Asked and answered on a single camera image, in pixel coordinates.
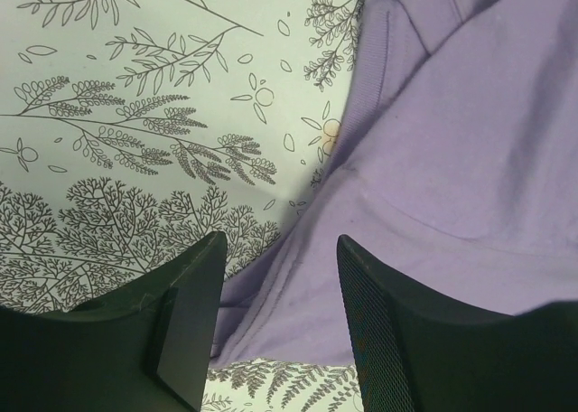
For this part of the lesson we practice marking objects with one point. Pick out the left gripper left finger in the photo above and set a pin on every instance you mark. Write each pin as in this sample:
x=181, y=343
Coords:
x=142, y=347

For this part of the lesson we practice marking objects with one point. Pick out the purple t shirt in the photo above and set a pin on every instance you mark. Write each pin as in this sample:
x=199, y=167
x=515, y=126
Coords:
x=456, y=164

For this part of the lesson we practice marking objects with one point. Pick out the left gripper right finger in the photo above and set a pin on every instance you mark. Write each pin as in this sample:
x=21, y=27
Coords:
x=416, y=349

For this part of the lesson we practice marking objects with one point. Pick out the floral patterned table mat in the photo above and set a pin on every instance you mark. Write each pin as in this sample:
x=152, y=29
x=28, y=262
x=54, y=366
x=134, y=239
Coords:
x=130, y=129

